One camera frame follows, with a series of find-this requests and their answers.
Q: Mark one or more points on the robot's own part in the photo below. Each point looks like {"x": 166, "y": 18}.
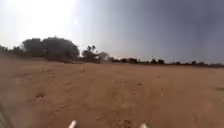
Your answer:
{"x": 143, "y": 125}
{"x": 72, "y": 124}

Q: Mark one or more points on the row of trees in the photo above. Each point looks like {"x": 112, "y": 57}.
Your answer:
{"x": 56, "y": 49}

